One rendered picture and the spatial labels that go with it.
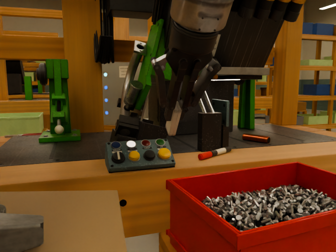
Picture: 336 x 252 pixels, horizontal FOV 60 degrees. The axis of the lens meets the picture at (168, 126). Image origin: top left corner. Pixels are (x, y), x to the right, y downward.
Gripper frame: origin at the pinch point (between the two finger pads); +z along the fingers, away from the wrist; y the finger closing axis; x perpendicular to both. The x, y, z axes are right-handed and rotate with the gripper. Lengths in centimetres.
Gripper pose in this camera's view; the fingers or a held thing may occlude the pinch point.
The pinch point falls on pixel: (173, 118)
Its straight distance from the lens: 59.5
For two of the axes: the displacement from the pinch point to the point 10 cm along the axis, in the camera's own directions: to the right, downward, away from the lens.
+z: -1.7, 7.3, 6.6
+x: -2.5, -6.8, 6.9
